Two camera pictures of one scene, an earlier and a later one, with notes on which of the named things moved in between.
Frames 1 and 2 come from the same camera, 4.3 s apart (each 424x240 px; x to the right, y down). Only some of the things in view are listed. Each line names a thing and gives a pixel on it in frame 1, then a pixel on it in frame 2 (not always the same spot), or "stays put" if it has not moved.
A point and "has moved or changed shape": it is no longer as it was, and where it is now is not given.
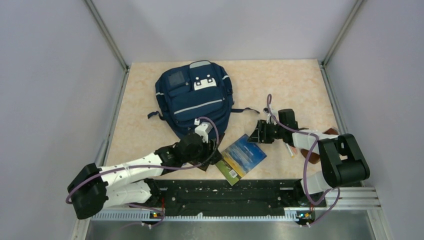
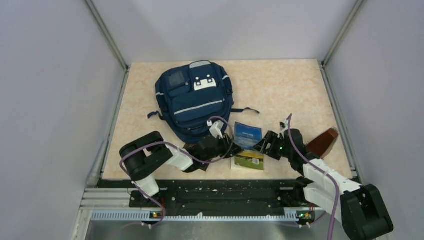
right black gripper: [260, 134] to [261, 146]
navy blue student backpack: [201, 89] stays put
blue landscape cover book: [241, 155] has moved or changed shape
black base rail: [189, 197] stays put
